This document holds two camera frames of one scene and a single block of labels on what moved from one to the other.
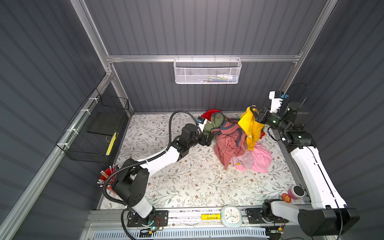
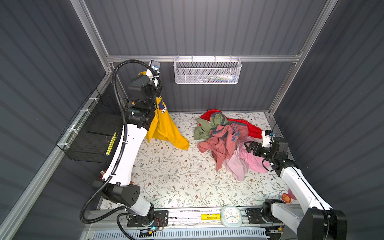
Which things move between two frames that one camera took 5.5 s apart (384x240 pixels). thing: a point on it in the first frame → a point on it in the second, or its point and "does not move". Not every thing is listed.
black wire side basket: x=94 y=134 does not move
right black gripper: x=264 y=112 → x=258 y=146
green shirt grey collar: x=218 y=120 does not move
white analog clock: x=231 y=216 does not move
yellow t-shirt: x=251 y=127 → x=161 y=126
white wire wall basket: x=204 y=71 does not move
